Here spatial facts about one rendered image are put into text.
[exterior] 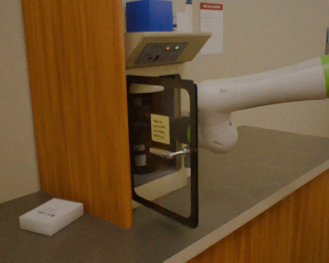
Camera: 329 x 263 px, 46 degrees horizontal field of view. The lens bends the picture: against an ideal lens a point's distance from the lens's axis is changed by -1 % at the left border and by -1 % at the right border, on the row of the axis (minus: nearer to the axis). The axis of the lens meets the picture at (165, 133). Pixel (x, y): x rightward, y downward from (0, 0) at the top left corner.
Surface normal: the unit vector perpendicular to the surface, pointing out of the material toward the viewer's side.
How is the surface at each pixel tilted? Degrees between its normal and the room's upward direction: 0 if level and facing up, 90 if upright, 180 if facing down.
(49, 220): 0
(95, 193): 90
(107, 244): 0
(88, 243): 0
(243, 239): 90
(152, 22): 90
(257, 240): 90
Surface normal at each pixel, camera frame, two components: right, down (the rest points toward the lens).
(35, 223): -0.43, 0.22
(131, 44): -0.68, 0.19
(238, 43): 0.73, 0.15
